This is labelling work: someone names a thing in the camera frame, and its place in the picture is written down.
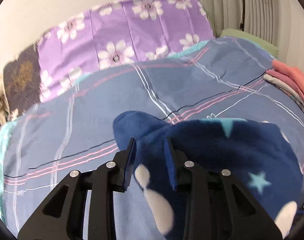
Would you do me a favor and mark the navy fleece star garment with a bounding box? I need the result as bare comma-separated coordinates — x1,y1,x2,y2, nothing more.
113,111,303,239

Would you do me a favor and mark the folded pink clothes stack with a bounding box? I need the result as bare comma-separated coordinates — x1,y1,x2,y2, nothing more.
263,60,304,113

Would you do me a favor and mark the blue plaid bed quilt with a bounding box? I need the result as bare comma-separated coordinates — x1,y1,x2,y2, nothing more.
0,37,304,239

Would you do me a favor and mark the dark brown tree pillow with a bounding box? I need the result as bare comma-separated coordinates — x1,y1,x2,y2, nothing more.
3,43,41,115

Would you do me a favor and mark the green pillow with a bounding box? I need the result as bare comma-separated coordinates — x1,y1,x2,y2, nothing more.
220,28,279,58

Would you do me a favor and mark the purple floral pillow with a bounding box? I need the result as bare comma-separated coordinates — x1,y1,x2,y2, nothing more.
37,0,214,102

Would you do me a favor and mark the grey window curtain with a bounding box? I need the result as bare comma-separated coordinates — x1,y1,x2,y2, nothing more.
202,0,291,50

